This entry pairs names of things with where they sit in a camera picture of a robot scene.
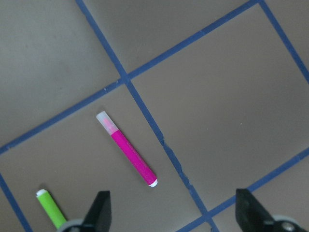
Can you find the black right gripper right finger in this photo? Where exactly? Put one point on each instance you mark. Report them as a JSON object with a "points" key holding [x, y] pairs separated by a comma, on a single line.
{"points": [[250, 215]]}

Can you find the pink highlighter pen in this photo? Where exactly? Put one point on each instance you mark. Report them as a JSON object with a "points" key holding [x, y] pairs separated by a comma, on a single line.
{"points": [[128, 149]]}

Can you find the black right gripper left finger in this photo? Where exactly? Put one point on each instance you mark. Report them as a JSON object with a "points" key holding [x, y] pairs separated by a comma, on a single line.
{"points": [[99, 216]]}

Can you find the green highlighter pen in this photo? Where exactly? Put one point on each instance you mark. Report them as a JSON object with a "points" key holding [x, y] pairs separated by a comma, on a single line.
{"points": [[51, 208]]}

